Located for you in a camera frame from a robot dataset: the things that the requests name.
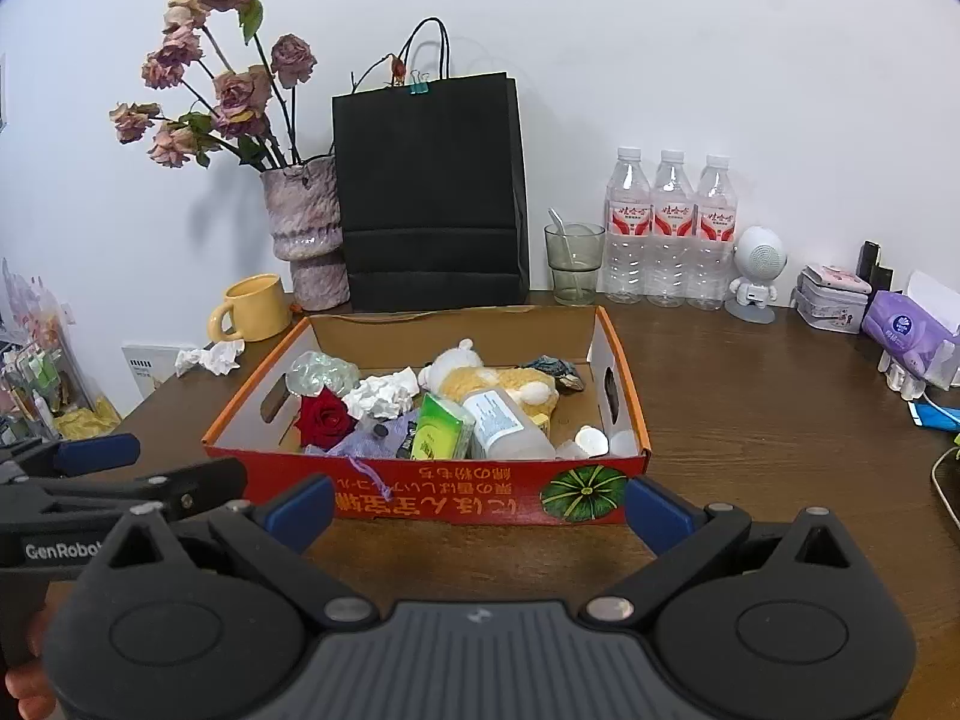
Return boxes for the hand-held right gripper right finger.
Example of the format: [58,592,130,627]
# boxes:
[585,476,863,625]

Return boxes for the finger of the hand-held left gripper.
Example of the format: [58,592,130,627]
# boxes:
[0,433,142,485]
[22,457,248,524]

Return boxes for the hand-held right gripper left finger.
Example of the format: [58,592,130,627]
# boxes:
[94,474,380,625]

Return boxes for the red rose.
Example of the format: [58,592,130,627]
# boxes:
[294,386,357,451]

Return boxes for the purple drawstring pouch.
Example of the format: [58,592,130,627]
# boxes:
[304,412,421,512]

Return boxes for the iridescent plastic wrap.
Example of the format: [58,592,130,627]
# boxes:
[287,350,361,396]

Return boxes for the green packet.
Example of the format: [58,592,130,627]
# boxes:
[411,392,475,461]

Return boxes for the orange cardboard box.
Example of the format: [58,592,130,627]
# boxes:
[201,305,652,527]

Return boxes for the white plastic bottle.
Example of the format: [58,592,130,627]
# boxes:
[461,386,557,461]

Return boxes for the blue cloth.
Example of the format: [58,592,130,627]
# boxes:
[525,356,586,392]

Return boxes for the white and yellow plush toy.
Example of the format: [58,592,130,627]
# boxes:
[418,339,560,421]

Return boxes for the person's left hand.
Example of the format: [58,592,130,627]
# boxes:
[4,604,61,720]

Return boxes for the yellow crumpled bag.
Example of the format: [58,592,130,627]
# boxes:
[52,394,122,442]

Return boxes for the pile of colourful trinkets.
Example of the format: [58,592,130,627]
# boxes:
[0,259,98,442]

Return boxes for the yellow mug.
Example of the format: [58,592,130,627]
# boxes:
[208,274,293,344]

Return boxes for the green drinking glass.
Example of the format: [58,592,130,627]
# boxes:
[544,223,606,306]

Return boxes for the grey tin box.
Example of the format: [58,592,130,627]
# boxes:
[793,274,871,333]

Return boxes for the clear water bottle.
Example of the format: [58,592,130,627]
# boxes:
[604,148,652,305]
[649,150,697,308]
[694,155,741,311]

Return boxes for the white robot figurine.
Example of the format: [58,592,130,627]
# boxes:
[724,225,787,322]

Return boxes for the small white object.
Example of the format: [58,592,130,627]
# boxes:
[877,351,928,400]

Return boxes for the purple ribbed vase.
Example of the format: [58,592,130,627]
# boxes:
[260,154,351,312]

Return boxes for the blue flat packet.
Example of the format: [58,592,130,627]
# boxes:
[906,399,960,430]

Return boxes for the pink flat case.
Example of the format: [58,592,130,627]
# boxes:
[801,264,873,293]

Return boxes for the white spoon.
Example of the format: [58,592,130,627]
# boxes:
[547,208,584,293]

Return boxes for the purple tissue pack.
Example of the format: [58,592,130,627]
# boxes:
[861,270,960,389]

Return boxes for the black cosmetic tubes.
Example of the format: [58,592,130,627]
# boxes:
[859,240,897,293]

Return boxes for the black paper bag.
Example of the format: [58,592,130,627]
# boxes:
[332,17,531,312]

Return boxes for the dried pink flowers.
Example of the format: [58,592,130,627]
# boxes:
[109,0,320,172]

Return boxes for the white cable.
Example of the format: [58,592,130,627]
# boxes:
[928,405,960,527]

